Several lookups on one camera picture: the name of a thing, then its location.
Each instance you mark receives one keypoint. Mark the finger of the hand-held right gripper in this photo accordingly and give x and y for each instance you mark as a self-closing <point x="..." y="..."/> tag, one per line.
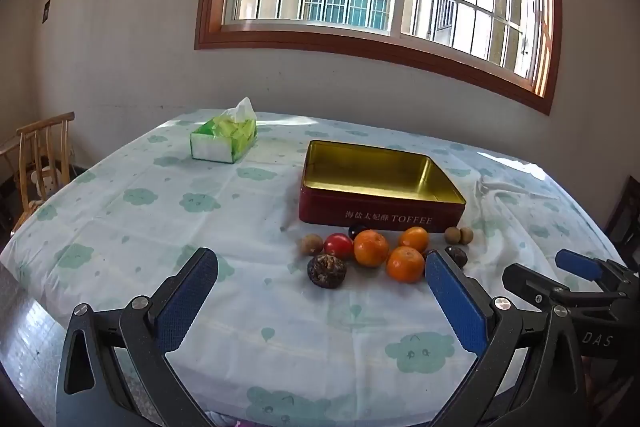
<point x="577" y="263"/>
<point x="525" y="282"/>

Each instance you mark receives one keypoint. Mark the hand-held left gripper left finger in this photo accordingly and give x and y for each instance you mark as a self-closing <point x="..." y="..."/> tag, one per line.
<point x="187" y="297"/>

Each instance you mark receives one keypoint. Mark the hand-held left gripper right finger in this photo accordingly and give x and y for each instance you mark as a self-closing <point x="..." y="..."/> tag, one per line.
<point x="455" y="302"/>

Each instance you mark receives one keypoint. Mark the smooth dark passion fruit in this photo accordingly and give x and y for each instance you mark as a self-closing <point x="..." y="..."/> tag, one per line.
<point x="456" y="255"/>

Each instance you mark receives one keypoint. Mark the medium orange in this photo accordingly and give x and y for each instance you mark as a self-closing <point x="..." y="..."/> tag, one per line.
<point x="405" y="265"/>

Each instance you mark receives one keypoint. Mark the brown longan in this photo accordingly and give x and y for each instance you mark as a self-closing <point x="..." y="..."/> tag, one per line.
<point x="451" y="235"/>
<point x="311" y="245"/>
<point x="466" y="235"/>

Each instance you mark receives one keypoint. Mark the small orange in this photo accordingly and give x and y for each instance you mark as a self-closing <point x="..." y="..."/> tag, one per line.
<point x="413" y="239"/>

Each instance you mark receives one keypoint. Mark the large orange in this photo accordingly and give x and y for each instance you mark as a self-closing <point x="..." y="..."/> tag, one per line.
<point x="371" y="249"/>

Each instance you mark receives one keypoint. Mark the dark plum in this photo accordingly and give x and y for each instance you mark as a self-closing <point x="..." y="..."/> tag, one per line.
<point x="356" y="231"/>

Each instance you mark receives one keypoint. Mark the red tomato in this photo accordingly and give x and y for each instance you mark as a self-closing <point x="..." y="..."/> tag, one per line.
<point x="337" y="246"/>

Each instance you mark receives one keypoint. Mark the wrinkled dark passion fruit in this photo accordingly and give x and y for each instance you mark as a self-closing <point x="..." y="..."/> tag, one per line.
<point x="326" y="271"/>

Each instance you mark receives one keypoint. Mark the red tin box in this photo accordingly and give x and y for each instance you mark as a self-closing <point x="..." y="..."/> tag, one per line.
<point x="325" y="207"/>

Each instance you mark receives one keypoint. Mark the cloud print tablecloth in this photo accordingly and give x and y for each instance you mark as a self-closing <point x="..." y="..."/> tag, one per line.
<point x="150" y="257"/>

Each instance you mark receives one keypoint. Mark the green tissue box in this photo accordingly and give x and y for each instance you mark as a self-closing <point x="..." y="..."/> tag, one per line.
<point x="215" y="147"/>

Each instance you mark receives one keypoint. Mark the plush toy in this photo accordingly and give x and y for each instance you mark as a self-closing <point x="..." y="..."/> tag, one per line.
<point x="42" y="179"/>

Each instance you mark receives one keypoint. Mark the small wooden chair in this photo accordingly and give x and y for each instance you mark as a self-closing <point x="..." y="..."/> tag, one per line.
<point x="47" y="124"/>

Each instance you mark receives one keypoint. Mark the dark wall plate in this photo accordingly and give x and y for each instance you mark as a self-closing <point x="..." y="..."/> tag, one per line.
<point x="46" y="11"/>

